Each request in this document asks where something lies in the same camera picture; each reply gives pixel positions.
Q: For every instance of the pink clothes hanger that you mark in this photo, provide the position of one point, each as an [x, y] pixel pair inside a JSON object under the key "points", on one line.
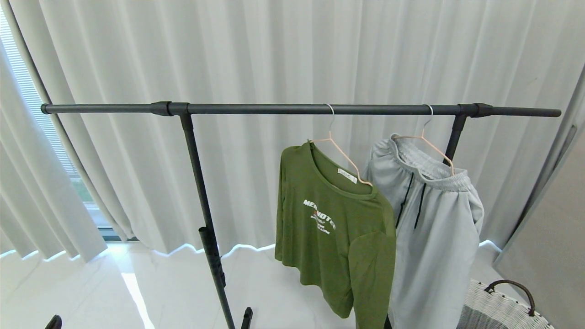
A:
{"points": [[438, 154], [347, 157]]}

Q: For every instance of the green long-sleeved shirt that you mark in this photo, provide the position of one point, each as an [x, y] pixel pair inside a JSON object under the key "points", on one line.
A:
{"points": [[329, 256]]}

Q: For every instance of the pale grey shorts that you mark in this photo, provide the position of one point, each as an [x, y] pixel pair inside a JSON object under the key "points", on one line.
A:
{"points": [[438, 256]]}

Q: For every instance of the black clothes rack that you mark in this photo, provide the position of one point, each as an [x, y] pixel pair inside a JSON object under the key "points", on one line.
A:
{"points": [[274, 109]]}

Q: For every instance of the white laundry basket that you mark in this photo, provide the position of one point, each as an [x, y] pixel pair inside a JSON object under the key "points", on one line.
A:
{"points": [[493, 306]]}

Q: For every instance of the white curtain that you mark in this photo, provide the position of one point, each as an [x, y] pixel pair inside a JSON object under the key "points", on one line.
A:
{"points": [[41, 205], [274, 55]]}

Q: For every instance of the window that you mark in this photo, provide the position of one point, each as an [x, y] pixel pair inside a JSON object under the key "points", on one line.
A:
{"points": [[75, 176]]}

